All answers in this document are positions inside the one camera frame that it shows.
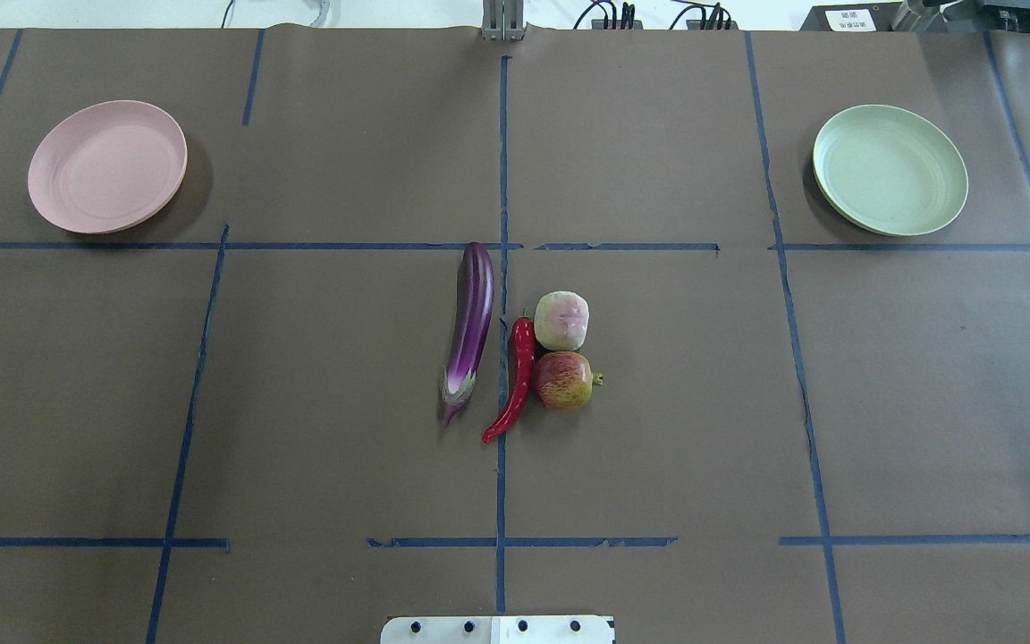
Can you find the black power adapter box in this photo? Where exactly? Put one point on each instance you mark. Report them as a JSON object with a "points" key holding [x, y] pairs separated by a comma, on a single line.
{"points": [[857, 17]]}

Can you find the aluminium frame post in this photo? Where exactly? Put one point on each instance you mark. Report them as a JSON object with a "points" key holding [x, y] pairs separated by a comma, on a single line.
{"points": [[503, 20]]}

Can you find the pale green pink peach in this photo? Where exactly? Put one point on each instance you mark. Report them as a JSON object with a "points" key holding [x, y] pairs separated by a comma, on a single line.
{"points": [[561, 321]]}

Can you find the pink plate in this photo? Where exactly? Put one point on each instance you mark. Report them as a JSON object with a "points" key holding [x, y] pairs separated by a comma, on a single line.
{"points": [[108, 167]]}

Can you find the white metal base plate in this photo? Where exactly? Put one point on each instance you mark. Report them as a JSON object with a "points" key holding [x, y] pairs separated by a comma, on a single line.
{"points": [[538, 628]]}

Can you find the purple eggplant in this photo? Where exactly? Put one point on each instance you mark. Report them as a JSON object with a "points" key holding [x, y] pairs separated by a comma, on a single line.
{"points": [[472, 325]]}

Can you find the green plate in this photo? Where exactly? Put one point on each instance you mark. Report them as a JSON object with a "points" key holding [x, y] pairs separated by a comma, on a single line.
{"points": [[890, 171]]}

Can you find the red chili pepper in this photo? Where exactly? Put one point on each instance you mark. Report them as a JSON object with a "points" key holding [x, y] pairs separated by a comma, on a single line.
{"points": [[523, 346]]}

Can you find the red pomegranate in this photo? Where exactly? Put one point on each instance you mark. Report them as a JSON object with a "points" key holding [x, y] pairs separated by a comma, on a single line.
{"points": [[564, 381]]}

